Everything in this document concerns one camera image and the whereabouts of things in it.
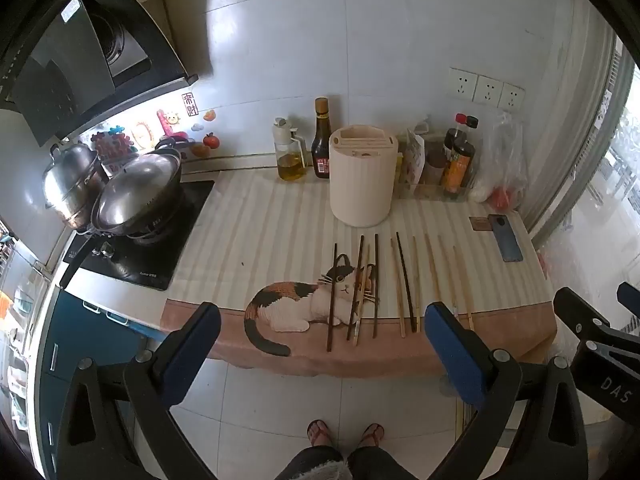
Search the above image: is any brown packet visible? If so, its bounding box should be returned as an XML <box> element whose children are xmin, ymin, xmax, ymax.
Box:
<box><xmin>424</xmin><ymin>137</ymin><xmax>448</xmax><ymax>187</ymax></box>

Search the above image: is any cat print tablecloth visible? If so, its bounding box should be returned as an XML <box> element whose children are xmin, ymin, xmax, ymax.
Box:
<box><xmin>160</xmin><ymin>167</ymin><xmax>558</xmax><ymax>378</ymax></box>

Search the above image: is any red flip-flop sandal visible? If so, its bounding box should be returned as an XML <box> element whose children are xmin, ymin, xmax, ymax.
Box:
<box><xmin>307</xmin><ymin>419</ymin><xmax>334</xmax><ymax>448</ymax></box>
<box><xmin>357</xmin><ymin>422</ymin><xmax>386</xmax><ymax>449</ymax></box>

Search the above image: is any dark chopstick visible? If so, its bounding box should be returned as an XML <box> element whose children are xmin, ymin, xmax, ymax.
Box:
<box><xmin>372</xmin><ymin>233</ymin><xmax>380</xmax><ymax>339</ymax></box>
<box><xmin>326</xmin><ymin>243</ymin><xmax>340</xmax><ymax>353</ymax></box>
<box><xmin>346</xmin><ymin>235</ymin><xmax>365</xmax><ymax>342</ymax></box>
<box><xmin>395</xmin><ymin>231</ymin><xmax>417</xmax><ymax>333</ymax></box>

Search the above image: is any stainless steel steamer pot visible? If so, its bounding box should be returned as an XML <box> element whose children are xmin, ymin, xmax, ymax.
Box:
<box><xmin>42</xmin><ymin>142</ymin><xmax>108</xmax><ymax>233</ymax></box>

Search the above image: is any person's leg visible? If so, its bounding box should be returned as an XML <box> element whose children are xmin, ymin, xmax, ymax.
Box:
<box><xmin>347</xmin><ymin>422</ymin><xmax>423</xmax><ymax>480</ymax></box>
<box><xmin>275</xmin><ymin>419</ymin><xmax>346</xmax><ymax>480</ymax></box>

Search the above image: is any person's right leg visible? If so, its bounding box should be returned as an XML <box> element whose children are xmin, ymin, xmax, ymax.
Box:
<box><xmin>347</xmin><ymin>422</ymin><xmax>423</xmax><ymax>480</ymax></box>

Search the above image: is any blue smartphone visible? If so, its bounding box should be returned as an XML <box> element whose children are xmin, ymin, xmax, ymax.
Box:
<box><xmin>487</xmin><ymin>214</ymin><xmax>524</xmax><ymax>263</ymax></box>

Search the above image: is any row of chopsticks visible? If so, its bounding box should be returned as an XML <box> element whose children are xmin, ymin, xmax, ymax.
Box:
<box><xmin>326</xmin><ymin>231</ymin><xmax>475</xmax><ymax>353</ymax></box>

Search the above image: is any grey window frame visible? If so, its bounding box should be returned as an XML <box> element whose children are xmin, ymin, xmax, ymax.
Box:
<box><xmin>525</xmin><ymin>35</ymin><xmax>640</xmax><ymax>311</ymax></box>

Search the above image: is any clear plastic bag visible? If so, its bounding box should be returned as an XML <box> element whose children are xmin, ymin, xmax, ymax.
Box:
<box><xmin>470</xmin><ymin>110</ymin><xmax>530</xmax><ymax>213</ymax></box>

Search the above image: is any steel wok lid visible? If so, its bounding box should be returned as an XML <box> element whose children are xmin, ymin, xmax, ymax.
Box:
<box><xmin>91</xmin><ymin>152</ymin><xmax>182</xmax><ymax>236</ymax></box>

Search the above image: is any black wok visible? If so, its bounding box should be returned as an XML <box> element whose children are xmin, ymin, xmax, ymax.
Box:
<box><xmin>60</xmin><ymin>175</ymin><xmax>186</xmax><ymax>291</ymax></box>

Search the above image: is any cream utensil holder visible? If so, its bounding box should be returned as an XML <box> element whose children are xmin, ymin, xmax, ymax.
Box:
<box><xmin>328</xmin><ymin>124</ymin><xmax>399</xmax><ymax>228</ymax></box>

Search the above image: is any small orange tipped marker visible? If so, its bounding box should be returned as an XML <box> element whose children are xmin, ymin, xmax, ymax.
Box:
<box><xmin>400</xmin><ymin>127</ymin><xmax>426</xmax><ymax>186</ymax></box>

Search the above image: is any glass oil bottle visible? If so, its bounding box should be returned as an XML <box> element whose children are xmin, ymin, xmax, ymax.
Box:
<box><xmin>271</xmin><ymin>116</ymin><xmax>308</xmax><ymax>182</ymax></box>

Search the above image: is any orange label sauce bottle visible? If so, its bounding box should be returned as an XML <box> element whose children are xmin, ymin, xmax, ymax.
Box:
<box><xmin>442</xmin><ymin>115</ymin><xmax>480</xmax><ymax>199</ymax></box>

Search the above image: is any black glass cooktop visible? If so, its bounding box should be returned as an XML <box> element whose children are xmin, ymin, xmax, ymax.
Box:
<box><xmin>62</xmin><ymin>180</ymin><xmax>216</xmax><ymax>292</ymax></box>

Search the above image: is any dark bottle red cap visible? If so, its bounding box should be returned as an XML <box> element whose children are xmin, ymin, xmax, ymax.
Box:
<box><xmin>444</xmin><ymin>113</ymin><xmax>468</xmax><ymax>161</ymax></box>

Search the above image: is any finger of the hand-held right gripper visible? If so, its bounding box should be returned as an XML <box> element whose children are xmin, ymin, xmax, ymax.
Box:
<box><xmin>616</xmin><ymin>281</ymin><xmax>640</xmax><ymax>318</ymax></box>
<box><xmin>552</xmin><ymin>286</ymin><xmax>640</xmax><ymax>349</ymax></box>

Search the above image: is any person's left leg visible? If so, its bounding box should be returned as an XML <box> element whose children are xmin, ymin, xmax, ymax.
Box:
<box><xmin>275</xmin><ymin>419</ymin><xmax>346</xmax><ymax>480</ymax></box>

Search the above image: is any blue kitchen cabinet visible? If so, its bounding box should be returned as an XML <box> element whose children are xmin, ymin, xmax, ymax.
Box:
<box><xmin>30</xmin><ymin>287</ymin><xmax>166</xmax><ymax>461</ymax></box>

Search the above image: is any white wall socket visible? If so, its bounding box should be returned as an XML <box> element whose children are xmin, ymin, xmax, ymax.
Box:
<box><xmin>448</xmin><ymin>67</ymin><xmax>477</xmax><ymax>101</ymax></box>
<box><xmin>474</xmin><ymin>75</ymin><xmax>502</xmax><ymax>106</ymax></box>
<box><xmin>499</xmin><ymin>82</ymin><xmax>526</xmax><ymax>111</ymax></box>

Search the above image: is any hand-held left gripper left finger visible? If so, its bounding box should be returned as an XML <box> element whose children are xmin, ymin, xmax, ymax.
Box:
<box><xmin>37</xmin><ymin>301</ymin><xmax>223</xmax><ymax>480</ymax></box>

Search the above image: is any dark soy sauce bottle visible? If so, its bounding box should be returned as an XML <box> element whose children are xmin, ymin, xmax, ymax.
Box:
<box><xmin>311</xmin><ymin>97</ymin><xmax>333</xmax><ymax>180</ymax></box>

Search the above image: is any group of wall stickers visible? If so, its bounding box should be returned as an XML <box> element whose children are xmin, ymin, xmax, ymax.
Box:
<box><xmin>92</xmin><ymin>91</ymin><xmax>221</xmax><ymax>171</ymax></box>

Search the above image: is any black range hood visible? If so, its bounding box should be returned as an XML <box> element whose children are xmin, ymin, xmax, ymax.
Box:
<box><xmin>0</xmin><ymin>0</ymin><xmax>198</xmax><ymax>148</ymax></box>

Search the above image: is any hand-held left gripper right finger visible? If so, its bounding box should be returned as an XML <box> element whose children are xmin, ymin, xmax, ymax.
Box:
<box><xmin>424</xmin><ymin>301</ymin><xmax>589</xmax><ymax>480</ymax></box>

